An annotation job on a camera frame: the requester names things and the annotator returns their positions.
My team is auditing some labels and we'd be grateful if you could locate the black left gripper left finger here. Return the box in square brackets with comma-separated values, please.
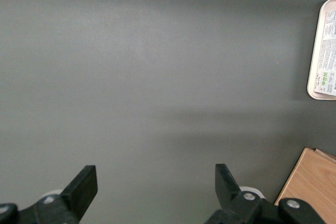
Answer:
[34, 165, 99, 224]

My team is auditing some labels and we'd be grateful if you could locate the shortbread biscuit box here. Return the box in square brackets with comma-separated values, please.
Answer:
[313, 8, 336, 98]

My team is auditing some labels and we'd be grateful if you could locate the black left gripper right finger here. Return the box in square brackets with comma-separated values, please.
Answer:
[204, 163, 280, 224]

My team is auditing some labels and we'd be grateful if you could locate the white rectangular tray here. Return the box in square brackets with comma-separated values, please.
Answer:
[307, 0, 336, 101]

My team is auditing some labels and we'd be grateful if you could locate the light wooden board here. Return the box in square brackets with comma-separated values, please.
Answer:
[274, 147, 336, 224]

